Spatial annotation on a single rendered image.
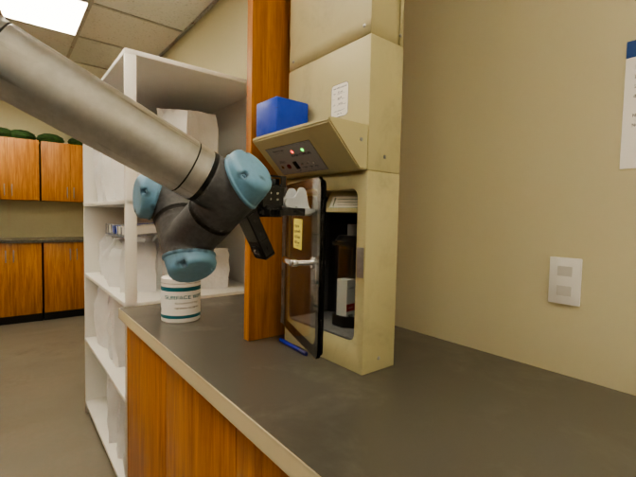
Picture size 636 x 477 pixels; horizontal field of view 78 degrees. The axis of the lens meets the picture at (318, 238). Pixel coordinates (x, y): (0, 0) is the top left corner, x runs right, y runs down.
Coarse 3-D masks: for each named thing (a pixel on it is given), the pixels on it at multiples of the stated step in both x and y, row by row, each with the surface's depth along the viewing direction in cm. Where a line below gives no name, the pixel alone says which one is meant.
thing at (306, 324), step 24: (312, 192) 88; (288, 216) 108; (312, 216) 88; (288, 240) 108; (312, 240) 88; (288, 288) 107; (312, 288) 88; (288, 312) 107; (312, 312) 87; (312, 336) 87
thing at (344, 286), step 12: (336, 240) 102; (336, 252) 104; (348, 252) 101; (336, 264) 104; (348, 264) 101; (336, 276) 104; (348, 276) 101; (336, 288) 104; (348, 288) 101; (336, 300) 104; (348, 300) 101; (336, 312) 104; (348, 312) 102
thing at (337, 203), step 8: (336, 192) 101; (344, 192) 99; (352, 192) 98; (328, 200) 103; (336, 200) 100; (344, 200) 98; (352, 200) 98; (328, 208) 101; (336, 208) 99; (344, 208) 97; (352, 208) 97
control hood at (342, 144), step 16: (288, 128) 92; (304, 128) 87; (320, 128) 84; (336, 128) 81; (352, 128) 84; (256, 144) 104; (272, 144) 100; (288, 144) 96; (320, 144) 88; (336, 144) 84; (352, 144) 84; (272, 160) 106; (336, 160) 89; (352, 160) 85; (288, 176) 107; (304, 176) 104
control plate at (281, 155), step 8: (296, 144) 93; (304, 144) 91; (272, 152) 103; (280, 152) 100; (288, 152) 98; (296, 152) 96; (304, 152) 94; (312, 152) 92; (280, 160) 103; (288, 160) 101; (296, 160) 98; (304, 160) 96; (312, 160) 94; (320, 160) 92; (280, 168) 106; (288, 168) 104; (296, 168) 102; (304, 168) 99; (312, 168) 97; (320, 168) 95
